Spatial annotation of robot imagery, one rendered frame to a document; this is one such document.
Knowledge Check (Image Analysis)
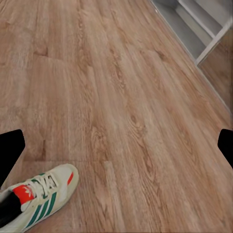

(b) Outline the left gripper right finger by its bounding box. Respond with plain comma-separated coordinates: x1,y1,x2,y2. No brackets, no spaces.
217,129,233,168

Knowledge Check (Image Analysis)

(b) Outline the gym shoe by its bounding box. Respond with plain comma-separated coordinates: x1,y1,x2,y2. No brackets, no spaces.
0,163,79,233

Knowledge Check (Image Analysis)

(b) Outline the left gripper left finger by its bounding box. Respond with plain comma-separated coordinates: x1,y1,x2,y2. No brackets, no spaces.
0,129,25,185

